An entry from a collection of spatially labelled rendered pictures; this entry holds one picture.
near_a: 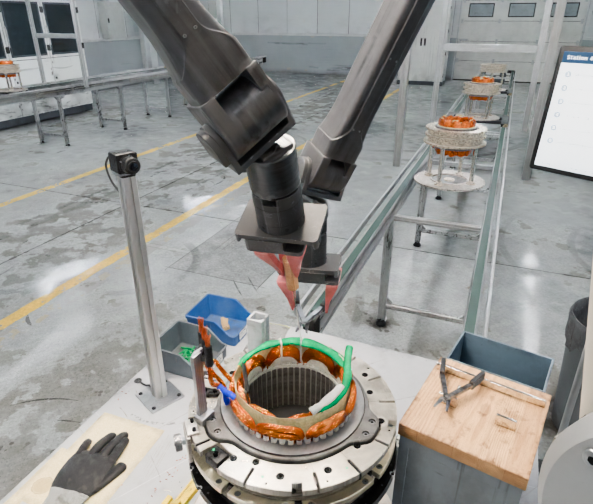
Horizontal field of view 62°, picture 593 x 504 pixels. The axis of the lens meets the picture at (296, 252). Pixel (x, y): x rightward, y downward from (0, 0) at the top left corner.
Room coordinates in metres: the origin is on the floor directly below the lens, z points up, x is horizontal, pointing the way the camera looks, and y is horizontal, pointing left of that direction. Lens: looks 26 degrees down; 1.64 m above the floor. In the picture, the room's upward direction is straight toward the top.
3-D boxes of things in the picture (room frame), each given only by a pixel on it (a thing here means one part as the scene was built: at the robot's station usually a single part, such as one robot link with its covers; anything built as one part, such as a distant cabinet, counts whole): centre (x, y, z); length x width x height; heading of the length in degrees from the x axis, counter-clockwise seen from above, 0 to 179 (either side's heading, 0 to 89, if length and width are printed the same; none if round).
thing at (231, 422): (0.59, 0.01, 1.05); 0.22 x 0.22 x 0.12
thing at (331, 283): (0.75, -0.04, 1.21); 0.07 x 0.07 x 0.09; 79
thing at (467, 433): (0.61, -0.29, 1.05); 0.20 x 0.19 x 0.02; 147
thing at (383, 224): (5.29, -1.93, 0.40); 8.83 x 0.62 x 0.79; 158
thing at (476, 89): (4.67, -1.68, 0.94); 0.39 x 0.39 x 0.30
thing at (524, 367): (0.74, -0.38, 0.92); 0.17 x 0.11 x 0.28; 57
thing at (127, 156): (0.95, 0.33, 1.37); 0.06 x 0.04 x 0.04; 43
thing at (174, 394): (0.96, 0.34, 0.78); 0.09 x 0.09 x 0.01; 43
